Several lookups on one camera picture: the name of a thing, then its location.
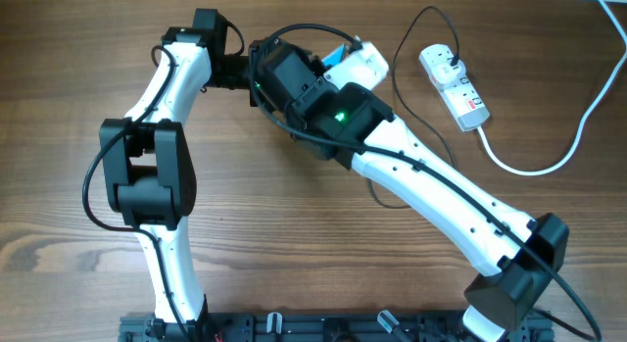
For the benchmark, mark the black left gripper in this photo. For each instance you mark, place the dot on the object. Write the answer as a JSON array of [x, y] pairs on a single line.
[[255, 52]]

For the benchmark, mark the Samsung Galaxy smartphone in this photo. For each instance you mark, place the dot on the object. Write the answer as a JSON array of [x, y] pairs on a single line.
[[334, 57]]

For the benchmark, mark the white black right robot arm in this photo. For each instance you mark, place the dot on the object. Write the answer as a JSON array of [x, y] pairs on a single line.
[[333, 108]]

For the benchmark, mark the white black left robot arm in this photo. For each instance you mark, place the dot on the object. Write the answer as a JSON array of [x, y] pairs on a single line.
[[149, 174]]

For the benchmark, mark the white charger plug adapter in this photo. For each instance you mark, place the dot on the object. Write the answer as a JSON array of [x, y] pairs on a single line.
[[446, 73]]

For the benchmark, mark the white power strip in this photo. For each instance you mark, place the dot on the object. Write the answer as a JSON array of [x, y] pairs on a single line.
[[461, 98]]

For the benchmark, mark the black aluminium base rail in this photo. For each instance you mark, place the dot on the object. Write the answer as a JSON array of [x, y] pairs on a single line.
[[425, 326]]

